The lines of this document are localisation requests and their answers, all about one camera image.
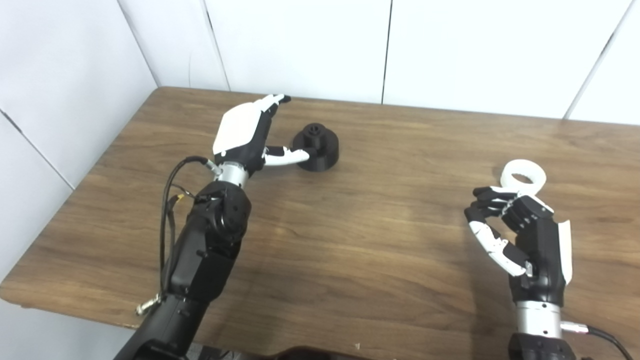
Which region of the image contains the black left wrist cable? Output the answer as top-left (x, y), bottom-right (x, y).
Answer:
top-left (159, 156), bottom-right (221, 301)

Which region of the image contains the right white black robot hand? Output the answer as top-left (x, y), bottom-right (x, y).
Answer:
top-left (464, 186), bottom-right (573, 307)

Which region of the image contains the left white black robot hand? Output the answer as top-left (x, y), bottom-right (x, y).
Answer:
top-left (212, 93), bottom-right (311, 176)

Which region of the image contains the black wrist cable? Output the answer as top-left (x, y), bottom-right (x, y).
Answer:
top-left (159, 156), bottom-right (221, 301)
top-left (560, 322), bottom-right (633, 360)

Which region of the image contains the round black part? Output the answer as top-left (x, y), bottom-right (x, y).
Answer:
top-left (292, 122), bottom-right (340, 172)

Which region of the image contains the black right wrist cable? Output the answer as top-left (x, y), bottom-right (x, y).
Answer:
top-left (560, 322), bottom-right (633, 360)

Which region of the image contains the white ring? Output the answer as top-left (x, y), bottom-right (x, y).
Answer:
top-left (500, 159), bottom-right (547, 197)

